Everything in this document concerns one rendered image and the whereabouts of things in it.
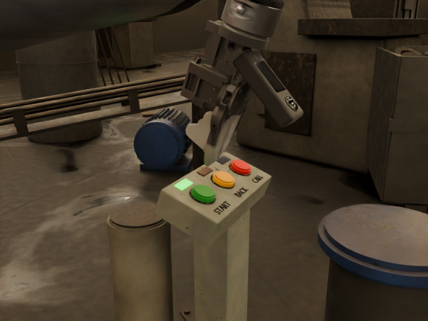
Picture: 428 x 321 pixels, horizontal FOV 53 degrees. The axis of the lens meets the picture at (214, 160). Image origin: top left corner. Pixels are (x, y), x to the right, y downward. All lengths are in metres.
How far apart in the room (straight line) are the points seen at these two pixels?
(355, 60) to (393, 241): 1.71
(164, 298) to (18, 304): 0.79
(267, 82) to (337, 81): 2.06
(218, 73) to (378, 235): 0.56
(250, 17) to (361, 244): 0.56
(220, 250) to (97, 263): 1.02
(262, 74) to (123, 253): 0.43
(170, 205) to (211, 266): 0.16
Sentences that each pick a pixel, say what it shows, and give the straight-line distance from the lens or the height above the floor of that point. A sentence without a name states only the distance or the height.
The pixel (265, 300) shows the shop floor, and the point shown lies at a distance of 1.50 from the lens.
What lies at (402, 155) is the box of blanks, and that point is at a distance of 1.99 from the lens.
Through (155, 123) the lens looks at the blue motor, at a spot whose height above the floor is 0.32.
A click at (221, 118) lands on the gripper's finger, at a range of 0.61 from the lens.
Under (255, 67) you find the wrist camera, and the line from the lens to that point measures 0.59.
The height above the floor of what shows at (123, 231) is 0.51.
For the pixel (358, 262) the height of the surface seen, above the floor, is 0.42.
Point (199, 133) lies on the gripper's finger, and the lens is 0.66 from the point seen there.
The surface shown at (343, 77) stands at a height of 0.57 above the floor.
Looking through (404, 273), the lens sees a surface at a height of 0.42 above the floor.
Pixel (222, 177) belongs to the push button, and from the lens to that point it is 0.76.
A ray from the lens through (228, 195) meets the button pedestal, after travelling 0.74.
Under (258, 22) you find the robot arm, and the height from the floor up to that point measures 0.87.
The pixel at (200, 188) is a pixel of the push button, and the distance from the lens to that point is 0.71.
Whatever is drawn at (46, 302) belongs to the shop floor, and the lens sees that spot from 1.58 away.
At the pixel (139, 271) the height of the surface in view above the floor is 0.43.
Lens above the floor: 0.87
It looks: 18 degrees down
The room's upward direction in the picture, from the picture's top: straight up
